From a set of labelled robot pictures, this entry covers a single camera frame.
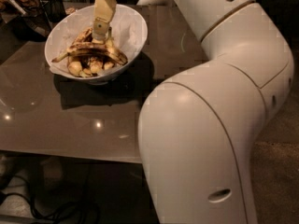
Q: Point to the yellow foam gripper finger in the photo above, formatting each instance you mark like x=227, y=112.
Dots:
x=103, y=14

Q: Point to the long brown top banana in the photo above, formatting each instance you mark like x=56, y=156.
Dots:
x=93, y=49

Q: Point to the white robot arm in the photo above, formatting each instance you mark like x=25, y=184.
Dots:
x=196, y=129

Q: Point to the brown banana rear left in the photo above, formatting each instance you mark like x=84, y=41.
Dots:
x=84, y=36

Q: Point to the white paper bowl liner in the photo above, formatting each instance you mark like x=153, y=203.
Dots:
x=130, y=31

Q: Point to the white bowl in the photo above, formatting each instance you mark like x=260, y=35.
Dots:
x=134, y=25

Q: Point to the yellow banana front middle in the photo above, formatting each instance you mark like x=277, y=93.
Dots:
x=95, y=64

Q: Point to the yellow banana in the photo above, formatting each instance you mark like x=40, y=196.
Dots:
x=95, y=64
x=77, y=67

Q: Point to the small banana front right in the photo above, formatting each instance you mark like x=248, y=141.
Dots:
x=108, y=65

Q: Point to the yellow banana front left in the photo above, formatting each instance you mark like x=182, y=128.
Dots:
x=77, y=67

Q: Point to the black mesh pen cup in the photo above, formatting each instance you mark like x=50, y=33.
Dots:
x=54, y=9

